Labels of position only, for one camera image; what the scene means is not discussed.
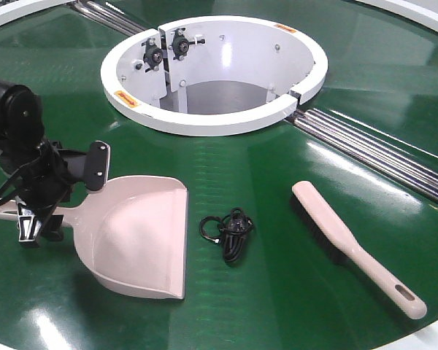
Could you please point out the black bearing block left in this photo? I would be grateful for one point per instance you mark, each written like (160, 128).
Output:
(152, 57)

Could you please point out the chrome conveyor rollers right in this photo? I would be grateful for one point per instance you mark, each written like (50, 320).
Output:
(368, 149)

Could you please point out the chrome conveyor rollers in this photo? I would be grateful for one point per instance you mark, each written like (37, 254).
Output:
(368, 149)
(107, 16)

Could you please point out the black bearing block right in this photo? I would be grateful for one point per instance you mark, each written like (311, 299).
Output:
(180, 44)

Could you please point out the pink hand brush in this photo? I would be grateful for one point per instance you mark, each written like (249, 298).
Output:
(333, 235)

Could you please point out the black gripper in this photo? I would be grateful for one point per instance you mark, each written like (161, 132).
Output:
(40, 178)

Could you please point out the chrome conveyor rollers left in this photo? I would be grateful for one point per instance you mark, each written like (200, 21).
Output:
(107, 16)

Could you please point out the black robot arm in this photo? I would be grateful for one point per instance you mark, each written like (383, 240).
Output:
(21, 118)

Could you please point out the white outer conveyor rim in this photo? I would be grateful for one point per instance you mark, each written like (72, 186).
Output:
(423, 14)

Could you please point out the black bearing block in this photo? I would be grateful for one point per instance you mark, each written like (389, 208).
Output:
(152, 57)
(180, 44)

